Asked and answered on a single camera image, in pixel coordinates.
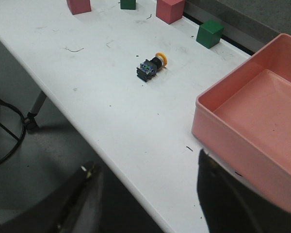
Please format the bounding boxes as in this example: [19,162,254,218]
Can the dark grey counter shelf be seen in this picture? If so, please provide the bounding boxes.
[184,0,291,52]

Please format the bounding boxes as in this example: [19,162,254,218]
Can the metal table leg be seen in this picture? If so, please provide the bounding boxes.
[24,91,47,130]

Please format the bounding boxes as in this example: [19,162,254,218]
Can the yellow push button switch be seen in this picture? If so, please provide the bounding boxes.
[136,52,167,82]

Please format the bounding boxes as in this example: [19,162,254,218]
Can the pink cube block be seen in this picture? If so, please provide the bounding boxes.
[66,0,92,15]
[156,0,185,24]

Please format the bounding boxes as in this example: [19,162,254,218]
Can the pink plastic bin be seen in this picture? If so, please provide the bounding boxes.
[192,33,291,213]

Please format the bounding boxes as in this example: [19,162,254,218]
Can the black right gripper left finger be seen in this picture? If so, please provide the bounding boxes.
[0,161,103,233]

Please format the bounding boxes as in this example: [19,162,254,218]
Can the black floor cable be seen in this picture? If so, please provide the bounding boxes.
[0,92,26,170]

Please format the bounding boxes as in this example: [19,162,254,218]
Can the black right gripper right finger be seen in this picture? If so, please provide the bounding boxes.
[196,150,291,233]

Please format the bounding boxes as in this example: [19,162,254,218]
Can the green cube block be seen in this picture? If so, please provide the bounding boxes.
[196,19,224,49]

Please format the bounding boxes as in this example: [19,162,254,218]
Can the green block at left edge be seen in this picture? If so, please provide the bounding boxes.
[120,0,136,10]

